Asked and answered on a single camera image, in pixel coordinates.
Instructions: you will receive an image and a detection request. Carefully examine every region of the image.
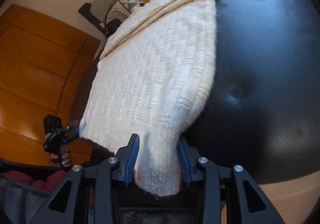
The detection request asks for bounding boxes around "cream knitted sweater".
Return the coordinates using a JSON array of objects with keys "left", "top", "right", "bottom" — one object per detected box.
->
[{"left": 80, "top": 0, "right": 217, "bottom": 197}]

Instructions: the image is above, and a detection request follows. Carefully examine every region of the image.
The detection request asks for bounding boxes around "black handbag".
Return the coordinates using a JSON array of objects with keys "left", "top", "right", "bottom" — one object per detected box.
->
[{"left": 105, "top": 19, "right": 122, "bottom": 38}]

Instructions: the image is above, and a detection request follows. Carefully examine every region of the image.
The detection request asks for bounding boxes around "person's left hand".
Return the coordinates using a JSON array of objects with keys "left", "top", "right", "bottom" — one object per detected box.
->
[{"left": 49, "top": 147, "right": 72, "bottom": 167}]

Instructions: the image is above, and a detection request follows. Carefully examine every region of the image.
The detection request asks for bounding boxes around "triangle pattern cushion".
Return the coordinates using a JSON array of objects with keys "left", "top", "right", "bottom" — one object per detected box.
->
[{"left": 101, "top": 0, "right": 145, "bottom": 29}]

